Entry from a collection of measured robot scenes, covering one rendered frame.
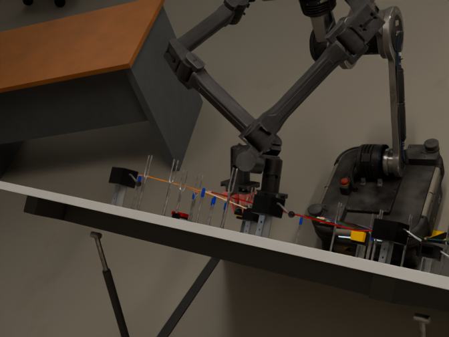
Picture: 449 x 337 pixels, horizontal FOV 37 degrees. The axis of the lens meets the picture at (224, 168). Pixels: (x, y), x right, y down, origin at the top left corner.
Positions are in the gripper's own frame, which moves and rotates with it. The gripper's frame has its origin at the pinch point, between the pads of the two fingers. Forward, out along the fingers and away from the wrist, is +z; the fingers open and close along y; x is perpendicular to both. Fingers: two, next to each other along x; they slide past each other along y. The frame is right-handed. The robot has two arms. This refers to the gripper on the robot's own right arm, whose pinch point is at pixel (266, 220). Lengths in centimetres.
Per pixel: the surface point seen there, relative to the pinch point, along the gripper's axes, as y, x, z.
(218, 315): -14.3, 0.8, 34.3
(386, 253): 54, -28, -2
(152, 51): -179, 118, -72
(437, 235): 3, 143, 9
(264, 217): 39, -59, -8
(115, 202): 5, -69, -6
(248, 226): 20.9, -38.1, -2.7
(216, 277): -24.7, 10.2, 24.6
